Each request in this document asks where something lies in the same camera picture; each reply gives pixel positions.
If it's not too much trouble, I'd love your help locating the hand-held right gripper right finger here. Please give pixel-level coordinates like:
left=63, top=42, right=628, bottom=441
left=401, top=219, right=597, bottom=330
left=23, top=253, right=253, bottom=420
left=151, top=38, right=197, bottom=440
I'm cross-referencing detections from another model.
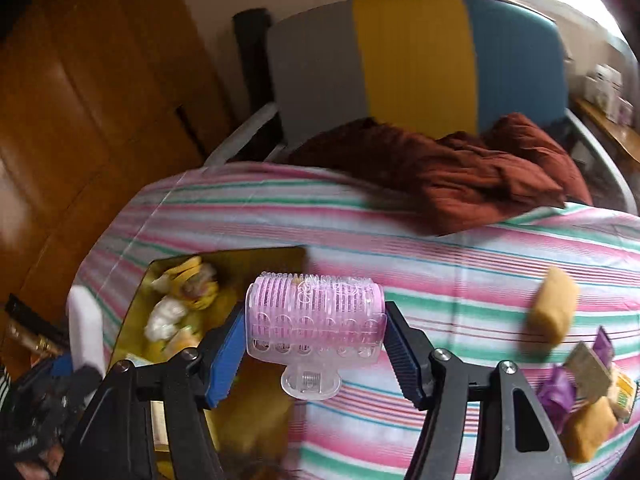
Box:
left=384, top=301, right=573, bottom=480

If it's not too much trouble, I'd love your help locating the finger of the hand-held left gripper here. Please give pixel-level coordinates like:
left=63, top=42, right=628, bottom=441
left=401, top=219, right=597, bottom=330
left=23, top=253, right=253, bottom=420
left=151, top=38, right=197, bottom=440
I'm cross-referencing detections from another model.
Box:
left=47, top=352, right=76, bottom=378
left=75, top=364, right=107, bottom=387

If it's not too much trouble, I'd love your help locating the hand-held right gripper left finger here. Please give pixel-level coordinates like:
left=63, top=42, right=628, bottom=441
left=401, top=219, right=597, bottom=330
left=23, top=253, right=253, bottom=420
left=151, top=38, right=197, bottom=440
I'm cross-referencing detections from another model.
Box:
left=60, top=304, right=247, bottom=480

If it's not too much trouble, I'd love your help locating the white sponge block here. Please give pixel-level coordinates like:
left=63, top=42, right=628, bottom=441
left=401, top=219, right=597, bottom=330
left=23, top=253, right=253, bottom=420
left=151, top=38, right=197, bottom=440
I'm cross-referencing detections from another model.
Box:
left=66, top=285, right=108, bottom=376

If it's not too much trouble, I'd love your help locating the gold tin box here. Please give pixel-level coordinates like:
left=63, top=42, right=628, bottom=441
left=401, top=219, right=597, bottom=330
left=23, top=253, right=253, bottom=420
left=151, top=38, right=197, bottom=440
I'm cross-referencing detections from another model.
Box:
left=107, top=245, right=311, bottom=480

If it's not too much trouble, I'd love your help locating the yellow packet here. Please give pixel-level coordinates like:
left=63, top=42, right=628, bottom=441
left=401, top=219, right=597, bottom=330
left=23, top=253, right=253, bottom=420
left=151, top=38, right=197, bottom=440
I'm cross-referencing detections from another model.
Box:
left=152, top=256, right=221, bottom=311

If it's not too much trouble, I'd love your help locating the pink hair roller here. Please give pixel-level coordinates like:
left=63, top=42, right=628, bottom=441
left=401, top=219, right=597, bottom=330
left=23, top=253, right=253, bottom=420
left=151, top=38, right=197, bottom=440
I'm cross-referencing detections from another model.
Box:
left=244, top=271, right=388, bottom=401

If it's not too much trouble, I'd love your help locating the purple snack packet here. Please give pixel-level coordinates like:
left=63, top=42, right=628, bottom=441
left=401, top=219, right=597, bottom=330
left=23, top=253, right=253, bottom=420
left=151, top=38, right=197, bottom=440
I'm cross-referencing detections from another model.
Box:
left=592, top=326, right=615, bottom=368
left=537, top=366, right=576, bottom=433

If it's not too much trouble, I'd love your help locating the green cracker packet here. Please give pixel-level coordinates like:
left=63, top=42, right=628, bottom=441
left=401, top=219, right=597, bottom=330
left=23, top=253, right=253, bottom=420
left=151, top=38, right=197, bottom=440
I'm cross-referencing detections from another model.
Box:
left=607, top=370, right=638, bottom=421

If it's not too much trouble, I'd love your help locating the striped bed sheet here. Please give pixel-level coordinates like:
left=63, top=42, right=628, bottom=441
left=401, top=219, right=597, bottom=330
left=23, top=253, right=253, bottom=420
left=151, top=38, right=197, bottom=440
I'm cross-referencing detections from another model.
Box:
left=75, top=160, right=640, bottom=480

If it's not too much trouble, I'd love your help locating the brown quilt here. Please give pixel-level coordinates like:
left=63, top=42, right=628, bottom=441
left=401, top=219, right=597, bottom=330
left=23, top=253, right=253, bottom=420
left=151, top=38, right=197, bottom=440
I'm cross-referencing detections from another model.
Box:
left=290, top=114, right=593, bottom=236

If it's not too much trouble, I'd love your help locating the wooden wardrobe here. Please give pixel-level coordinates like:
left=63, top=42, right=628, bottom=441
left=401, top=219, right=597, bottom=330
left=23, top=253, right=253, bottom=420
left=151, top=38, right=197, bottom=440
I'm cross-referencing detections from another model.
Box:
left=0, top=0, right=236, bottom=376

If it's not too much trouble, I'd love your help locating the grey yellow blue headboard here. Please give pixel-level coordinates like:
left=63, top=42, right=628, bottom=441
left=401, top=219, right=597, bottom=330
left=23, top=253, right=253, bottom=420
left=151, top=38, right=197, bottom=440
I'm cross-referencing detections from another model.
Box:
left=267, top=0, right=571, bottom=148

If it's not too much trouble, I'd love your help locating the wooden desk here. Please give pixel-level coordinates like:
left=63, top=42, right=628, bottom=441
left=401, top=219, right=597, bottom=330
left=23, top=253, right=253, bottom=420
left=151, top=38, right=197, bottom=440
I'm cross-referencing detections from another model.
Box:
left=575, top=97, right=640, bottom=161

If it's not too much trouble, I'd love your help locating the white carton box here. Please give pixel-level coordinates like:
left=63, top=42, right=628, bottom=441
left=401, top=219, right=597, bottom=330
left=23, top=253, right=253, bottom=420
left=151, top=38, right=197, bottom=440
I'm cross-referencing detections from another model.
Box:
left=585, top=64, right=623, bottom=111

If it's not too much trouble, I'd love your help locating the white bed rail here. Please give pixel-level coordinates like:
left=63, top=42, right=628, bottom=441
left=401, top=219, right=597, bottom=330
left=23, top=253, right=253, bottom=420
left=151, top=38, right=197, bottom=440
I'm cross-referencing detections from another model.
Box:
left=565, top=110, right=638, bottom=211
left=202, top=102, right=286, bottom=166

